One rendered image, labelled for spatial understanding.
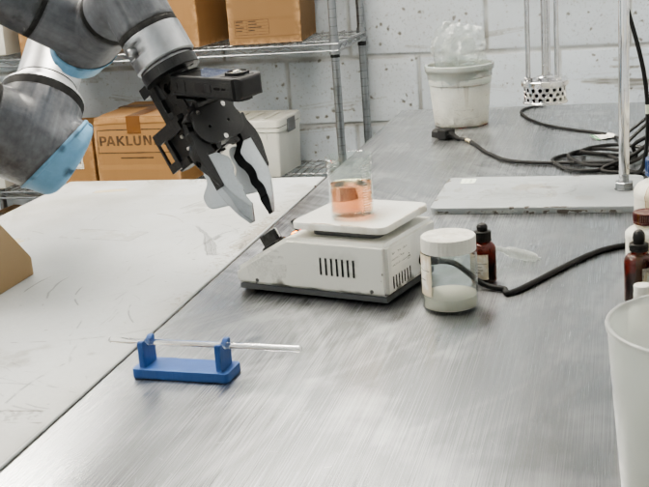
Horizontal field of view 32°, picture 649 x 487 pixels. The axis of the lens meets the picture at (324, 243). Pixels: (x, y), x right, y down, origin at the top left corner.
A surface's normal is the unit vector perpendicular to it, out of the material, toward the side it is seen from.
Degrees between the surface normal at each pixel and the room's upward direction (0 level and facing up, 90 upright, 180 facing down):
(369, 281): 90
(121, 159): 92
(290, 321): 0
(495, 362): 0
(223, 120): 61
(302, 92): 90
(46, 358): 0
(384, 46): 90
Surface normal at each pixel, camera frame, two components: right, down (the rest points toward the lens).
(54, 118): 0.62, -0.31
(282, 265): -0.50, 0.26
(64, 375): -0.07, -0.96
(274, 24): -0.15, 0.26
